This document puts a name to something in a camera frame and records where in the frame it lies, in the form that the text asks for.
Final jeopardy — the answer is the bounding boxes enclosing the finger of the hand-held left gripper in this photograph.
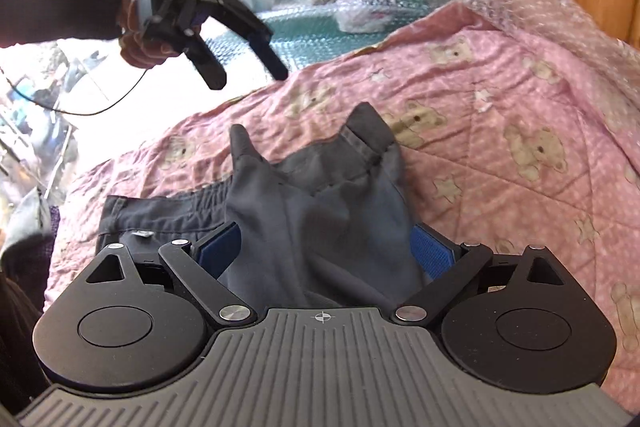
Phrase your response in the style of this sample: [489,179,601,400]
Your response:
[150,0,230,90]
[199,0,291,82]

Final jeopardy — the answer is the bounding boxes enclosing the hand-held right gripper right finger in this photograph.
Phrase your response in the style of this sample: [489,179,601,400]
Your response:
[392,222,569,324]

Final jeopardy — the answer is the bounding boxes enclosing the person's left hand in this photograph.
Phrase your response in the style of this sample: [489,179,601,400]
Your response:
[119,0,173,70]

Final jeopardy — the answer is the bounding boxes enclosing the teal sheet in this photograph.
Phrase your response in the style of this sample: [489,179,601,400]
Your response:
[220,0,446,72]

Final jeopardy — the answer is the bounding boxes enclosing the grey cloth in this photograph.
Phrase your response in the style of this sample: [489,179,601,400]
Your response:
[0,189,53,255]

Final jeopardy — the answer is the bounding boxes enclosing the pink teddy bear blanket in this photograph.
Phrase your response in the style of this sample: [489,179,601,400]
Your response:
[45,2,640,373]

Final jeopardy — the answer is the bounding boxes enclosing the white pink crumpled cloth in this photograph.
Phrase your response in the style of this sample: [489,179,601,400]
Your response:
[334,0,397,34]

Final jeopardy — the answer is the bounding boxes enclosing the thin black cable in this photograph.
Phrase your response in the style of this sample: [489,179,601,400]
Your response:
[0,65,154,116]

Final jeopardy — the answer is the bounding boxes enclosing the grey pants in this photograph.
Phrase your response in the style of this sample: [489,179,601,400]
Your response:
[97,103,437,309]

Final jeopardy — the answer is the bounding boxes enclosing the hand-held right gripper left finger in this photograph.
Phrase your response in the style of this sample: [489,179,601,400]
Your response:
[85,221,253,326]

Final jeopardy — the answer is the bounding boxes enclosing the person's left forearm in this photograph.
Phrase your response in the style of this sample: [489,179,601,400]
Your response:
[0,0,135,50]

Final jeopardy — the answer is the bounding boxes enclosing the dark cloth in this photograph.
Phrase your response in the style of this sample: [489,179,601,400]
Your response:
[0,257,53,413]

